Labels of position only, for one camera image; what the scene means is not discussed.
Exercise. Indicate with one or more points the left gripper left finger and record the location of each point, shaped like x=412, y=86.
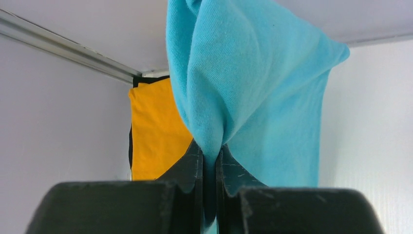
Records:
x=171, y=204

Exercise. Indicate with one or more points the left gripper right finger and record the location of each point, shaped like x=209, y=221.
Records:
x=247, y=206

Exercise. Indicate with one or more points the teal polo shirt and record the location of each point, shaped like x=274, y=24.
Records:
x=251, y=75

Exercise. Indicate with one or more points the orange folded shirt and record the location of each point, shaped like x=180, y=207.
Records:
x=159, y=136

